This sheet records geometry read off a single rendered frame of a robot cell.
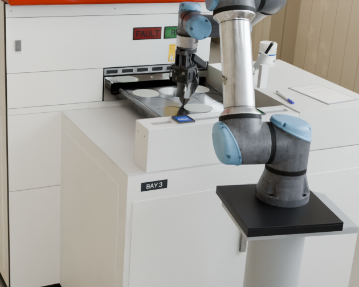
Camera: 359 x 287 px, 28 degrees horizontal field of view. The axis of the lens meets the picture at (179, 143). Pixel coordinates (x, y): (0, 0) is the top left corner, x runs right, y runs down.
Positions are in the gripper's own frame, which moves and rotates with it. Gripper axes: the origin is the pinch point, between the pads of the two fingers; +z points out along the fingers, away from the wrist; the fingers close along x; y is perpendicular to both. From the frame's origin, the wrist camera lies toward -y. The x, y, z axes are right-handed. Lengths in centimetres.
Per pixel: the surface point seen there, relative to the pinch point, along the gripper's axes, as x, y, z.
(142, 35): -24.9, -11.2, -18.2
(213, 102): 7.3, -9.1, 1.3
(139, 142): 5.4, 42.6, 1.4
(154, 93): -15.0, -4.4, 1.3
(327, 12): -27, -289, 11
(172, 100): -5.7, -1.2, 1.3
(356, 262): 55, -87, 91
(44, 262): -47, 19, 72
